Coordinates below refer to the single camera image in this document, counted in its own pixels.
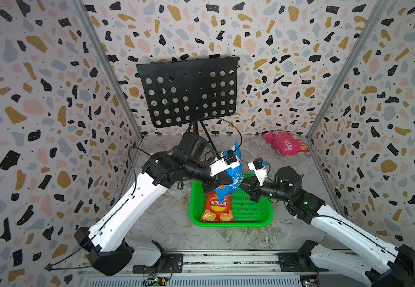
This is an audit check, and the blue potato chips bag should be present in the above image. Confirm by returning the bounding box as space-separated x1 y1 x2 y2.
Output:
216 142 244 203

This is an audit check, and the red potato chips bag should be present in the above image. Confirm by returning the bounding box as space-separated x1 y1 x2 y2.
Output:
200 191 234 223

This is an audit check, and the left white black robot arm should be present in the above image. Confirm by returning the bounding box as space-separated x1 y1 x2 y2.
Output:
75 132 240 276

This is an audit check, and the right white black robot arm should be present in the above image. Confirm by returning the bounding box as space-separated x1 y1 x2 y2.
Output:
240 167 415 287

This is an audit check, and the green plastic basket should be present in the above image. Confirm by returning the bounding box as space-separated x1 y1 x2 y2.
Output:
189 181 273 227

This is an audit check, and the pink potato chips bag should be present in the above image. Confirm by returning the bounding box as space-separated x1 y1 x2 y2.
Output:
262 131 310 156

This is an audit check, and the black perforated music stand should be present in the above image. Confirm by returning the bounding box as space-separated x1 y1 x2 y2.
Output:
136 54 240 155

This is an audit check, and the right green circuit board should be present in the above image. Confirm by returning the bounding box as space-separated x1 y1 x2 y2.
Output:
300 275 320 287

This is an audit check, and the green circuit board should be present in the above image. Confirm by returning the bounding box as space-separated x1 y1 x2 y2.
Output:
300 275 320 287
144 274 171 287

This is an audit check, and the left green circuit board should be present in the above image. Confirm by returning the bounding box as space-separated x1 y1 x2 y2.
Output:
144 274 171 287

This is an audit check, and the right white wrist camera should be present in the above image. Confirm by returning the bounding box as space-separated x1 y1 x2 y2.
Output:
248 157 268 186

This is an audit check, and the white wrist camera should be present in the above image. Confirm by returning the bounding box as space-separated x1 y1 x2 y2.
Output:
209 149 240 177
248 157 268 186

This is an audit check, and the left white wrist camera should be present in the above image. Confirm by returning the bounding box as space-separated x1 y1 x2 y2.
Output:
209 149 240 177

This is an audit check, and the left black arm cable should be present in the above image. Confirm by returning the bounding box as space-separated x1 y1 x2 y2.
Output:
187 117 243 151

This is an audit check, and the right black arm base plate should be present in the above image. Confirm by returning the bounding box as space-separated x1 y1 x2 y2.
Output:
277 252 328 273

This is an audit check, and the aluminium mounting rail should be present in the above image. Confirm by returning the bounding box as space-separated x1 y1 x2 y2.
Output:
76 249 384 287

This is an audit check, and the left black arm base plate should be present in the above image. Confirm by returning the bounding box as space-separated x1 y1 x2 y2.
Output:
132 253 184 274

